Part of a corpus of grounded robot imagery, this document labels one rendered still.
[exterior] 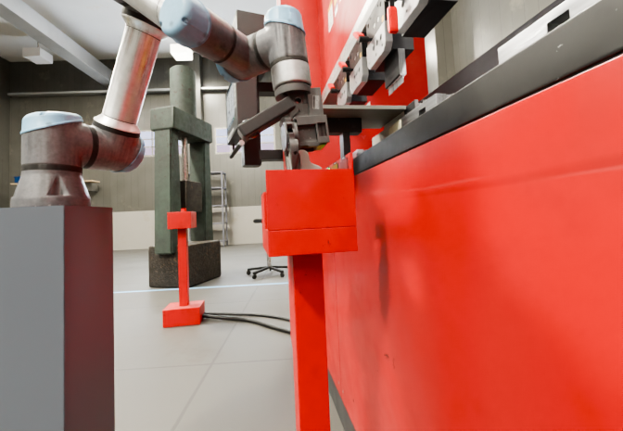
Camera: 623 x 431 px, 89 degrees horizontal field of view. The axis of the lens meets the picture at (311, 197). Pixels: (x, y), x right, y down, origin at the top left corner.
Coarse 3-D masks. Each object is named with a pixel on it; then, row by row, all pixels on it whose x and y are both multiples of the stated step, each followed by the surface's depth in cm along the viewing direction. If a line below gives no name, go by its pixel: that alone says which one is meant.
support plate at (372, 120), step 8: (328, 112) 82; (336, 112) 82; (344, 112) 83; (352, 112) 83; (360, 112) 83; (368, 112) 84; (376, 112) 84; (384, 112) 84; (392, 112) 85; (400, 112) 85; (368, 120) 91; (376, 120) 92; (384, 120) 92; (368, 128) 99; (376, 128) 100
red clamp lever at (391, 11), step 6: (384, 0) 77; (390, 0) 76; (396, 0) 76; (390, 6) 76; (390, 12) 75; (396, 12) 76; (390, 18) 75; (396, 18) 75; (390, 24) 75; (396, 24) 75; (390, 30) 76; (396, 30) 76
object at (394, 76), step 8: (400, 48) 88; (392, 56) 91; (400, 56) 87; (392, 64) 91; (400, 64) 87; (392, 72) 91; (400, 72) 87; (392, 80) 92; (400, 80) 88; (392, 88) 94
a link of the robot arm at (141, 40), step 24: (144, 24) 80; (120, 48) 82; (144, 48) 82; (120, 72) 82; (144, 72) 85; (120, 96) 83; (144, 96) 88; (96, 120) 84; (120, 120) 85; (120, 144) 86; (144, 144) 93; (96, 168) 85; (120, 168) 89
